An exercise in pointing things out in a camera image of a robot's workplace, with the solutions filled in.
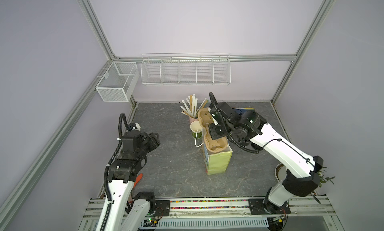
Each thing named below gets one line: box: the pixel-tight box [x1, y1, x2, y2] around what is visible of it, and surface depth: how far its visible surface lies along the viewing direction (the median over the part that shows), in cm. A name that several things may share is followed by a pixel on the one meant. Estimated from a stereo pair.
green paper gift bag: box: [201, 130, 233, 175], surface depth 69 cm
